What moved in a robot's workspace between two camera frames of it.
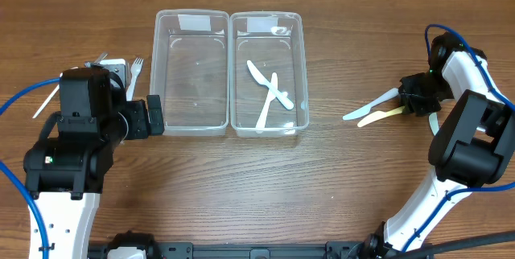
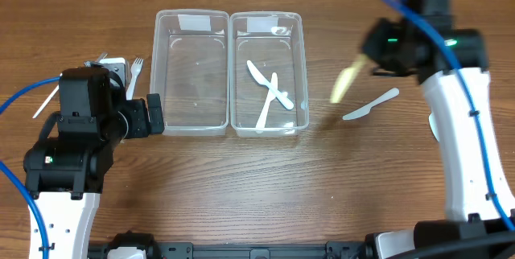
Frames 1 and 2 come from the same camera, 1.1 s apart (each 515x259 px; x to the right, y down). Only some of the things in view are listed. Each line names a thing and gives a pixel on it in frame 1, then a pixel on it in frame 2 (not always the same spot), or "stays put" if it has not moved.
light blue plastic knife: [357, 113] stays put
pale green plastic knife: [434, 123] stays put
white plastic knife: [258, 78] stays put
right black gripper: [413, 100] to [376, 44]
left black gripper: [154, 114] stays put
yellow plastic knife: [378, 115] to [345, 78]
